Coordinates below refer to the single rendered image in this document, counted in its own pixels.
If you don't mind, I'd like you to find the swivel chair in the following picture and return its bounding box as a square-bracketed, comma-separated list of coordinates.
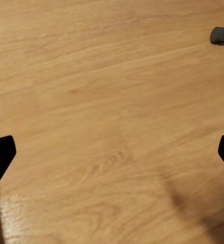
[210, 26, 224, 43]

